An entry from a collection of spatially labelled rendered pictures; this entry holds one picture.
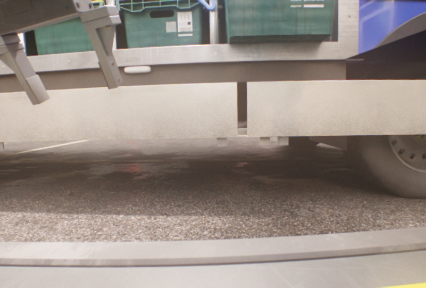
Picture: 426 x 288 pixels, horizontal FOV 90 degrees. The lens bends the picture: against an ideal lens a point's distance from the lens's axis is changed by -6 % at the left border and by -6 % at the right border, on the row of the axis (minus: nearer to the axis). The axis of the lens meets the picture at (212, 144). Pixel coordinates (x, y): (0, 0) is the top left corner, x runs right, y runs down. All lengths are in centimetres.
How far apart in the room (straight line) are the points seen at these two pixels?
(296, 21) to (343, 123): 40
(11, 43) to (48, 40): 92
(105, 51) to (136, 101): 57
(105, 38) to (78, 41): 91
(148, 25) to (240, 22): 48
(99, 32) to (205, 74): 58
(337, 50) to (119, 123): 86
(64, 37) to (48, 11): 94
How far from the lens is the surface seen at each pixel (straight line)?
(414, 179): 131
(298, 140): 280
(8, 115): 124
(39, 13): 38
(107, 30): 35
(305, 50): 93
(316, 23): 86
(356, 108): 99
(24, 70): 44
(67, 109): 106
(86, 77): 104
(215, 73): 89
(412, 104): 111
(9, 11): 40
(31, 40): 155
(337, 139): 106
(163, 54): 91
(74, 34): 128
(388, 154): 121
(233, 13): 82
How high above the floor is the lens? 39
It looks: 7 degrees down
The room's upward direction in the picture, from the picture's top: 1 degrees counter-clockwise
